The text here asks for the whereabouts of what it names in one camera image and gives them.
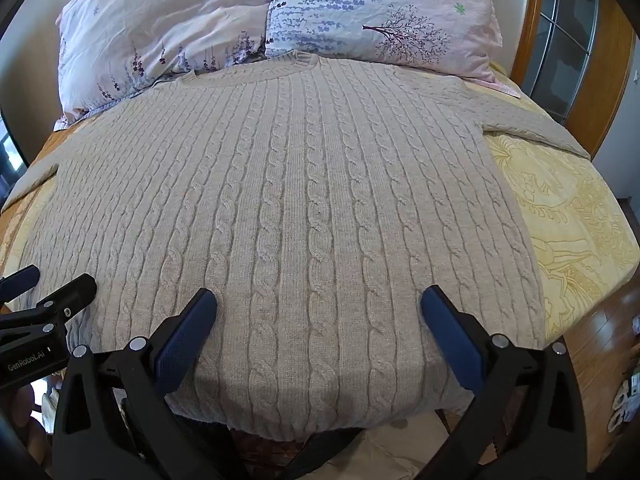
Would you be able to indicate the blue floral tree-print pillow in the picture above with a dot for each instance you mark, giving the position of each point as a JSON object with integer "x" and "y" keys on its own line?
{"x": 350, "y": 5}

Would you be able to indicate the yellow patterned bed sheet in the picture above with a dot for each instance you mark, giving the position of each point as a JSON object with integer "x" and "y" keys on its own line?
{"x": 565, "y": 210}

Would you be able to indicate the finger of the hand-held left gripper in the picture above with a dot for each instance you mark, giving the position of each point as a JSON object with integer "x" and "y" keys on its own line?
{"x": 20, "y": 280}
{"x": 75, "y": 294}

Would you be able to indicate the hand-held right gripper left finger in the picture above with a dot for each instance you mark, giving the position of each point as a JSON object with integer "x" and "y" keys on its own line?
{"x": 186, "y": 340}

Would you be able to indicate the white patterned slipper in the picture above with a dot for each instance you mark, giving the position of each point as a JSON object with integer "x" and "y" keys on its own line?
{"x": 621, "y": 400}

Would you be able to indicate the wooden framed glass door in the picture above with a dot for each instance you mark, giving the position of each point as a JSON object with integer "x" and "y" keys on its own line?
{"x": 612, "y": 60}

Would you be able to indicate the pink floral pillow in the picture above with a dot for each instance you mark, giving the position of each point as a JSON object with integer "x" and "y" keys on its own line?
{"x": 150, "y": 25}

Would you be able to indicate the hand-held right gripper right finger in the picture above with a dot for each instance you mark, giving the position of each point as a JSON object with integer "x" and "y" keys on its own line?
{"x": 450, "y": 340}

